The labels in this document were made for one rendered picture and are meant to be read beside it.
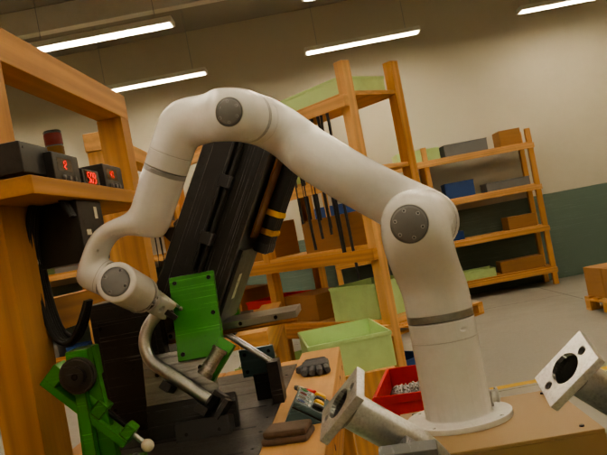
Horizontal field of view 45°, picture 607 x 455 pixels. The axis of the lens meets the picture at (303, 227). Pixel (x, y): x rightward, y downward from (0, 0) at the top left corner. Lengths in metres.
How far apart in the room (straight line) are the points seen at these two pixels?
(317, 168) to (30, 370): 0.77
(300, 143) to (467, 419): 0.58
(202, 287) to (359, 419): 1.27
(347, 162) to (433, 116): 9.75
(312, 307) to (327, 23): 6.85
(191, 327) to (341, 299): 2.94
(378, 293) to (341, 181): 3.11
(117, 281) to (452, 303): 0.67
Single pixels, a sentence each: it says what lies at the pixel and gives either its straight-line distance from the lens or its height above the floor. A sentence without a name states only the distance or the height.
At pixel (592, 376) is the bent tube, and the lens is 0.62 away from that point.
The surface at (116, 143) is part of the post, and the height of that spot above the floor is 1.76.
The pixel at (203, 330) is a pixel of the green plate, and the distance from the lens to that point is 1.82.
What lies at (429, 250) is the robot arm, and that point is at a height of 1.25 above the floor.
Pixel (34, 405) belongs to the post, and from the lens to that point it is 1.72.
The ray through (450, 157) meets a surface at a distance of 10.44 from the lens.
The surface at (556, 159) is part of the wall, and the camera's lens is 11.43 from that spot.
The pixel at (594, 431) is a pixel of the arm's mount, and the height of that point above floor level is 0.94.
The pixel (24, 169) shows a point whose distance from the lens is 1.69.
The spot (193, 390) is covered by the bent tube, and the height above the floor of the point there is 1.01.
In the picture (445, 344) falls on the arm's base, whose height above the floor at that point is 1.08.
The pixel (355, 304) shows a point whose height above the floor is 0.83.
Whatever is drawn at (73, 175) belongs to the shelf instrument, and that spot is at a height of 1.56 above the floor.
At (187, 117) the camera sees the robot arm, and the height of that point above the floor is 1.58.
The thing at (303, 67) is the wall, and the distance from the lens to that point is 11.09.
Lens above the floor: 1.32
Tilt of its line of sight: 1 degrees up
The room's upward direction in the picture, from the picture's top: 11 degrees counter-clockwise
